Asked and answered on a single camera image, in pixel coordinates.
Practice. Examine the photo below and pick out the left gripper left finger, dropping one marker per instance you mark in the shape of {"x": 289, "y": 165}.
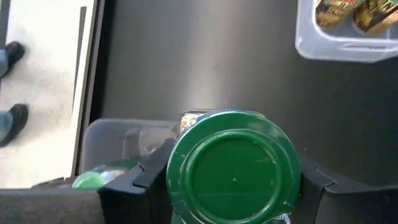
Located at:
{"x": 93, "y": 205}

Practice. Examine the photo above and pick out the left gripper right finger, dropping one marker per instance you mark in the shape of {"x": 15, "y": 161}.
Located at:
{"x": 348, "y": 205}

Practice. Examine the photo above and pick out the green-lid spice jar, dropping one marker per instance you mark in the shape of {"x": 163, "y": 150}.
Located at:
{"x": 124, "y": 162}
{"x": 90, "y": 181}
{"x": 233, "y": 174}

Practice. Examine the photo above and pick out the yellow-lid spice bottle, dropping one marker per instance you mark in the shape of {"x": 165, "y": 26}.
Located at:
{"x": 376, "y": 18}
{"x": 335, "y": 12}

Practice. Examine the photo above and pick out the clear plastic bin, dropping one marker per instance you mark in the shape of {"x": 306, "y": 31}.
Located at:
{"x": 118, "y": 140}
{"x": 335, "y": 46}

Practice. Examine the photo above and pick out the wooden table board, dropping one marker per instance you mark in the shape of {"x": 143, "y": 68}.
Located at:
{"x": 85, "y": 77}

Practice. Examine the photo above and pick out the black aluminium table frame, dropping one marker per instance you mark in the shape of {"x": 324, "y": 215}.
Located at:
{"x": 104, "y": 56}

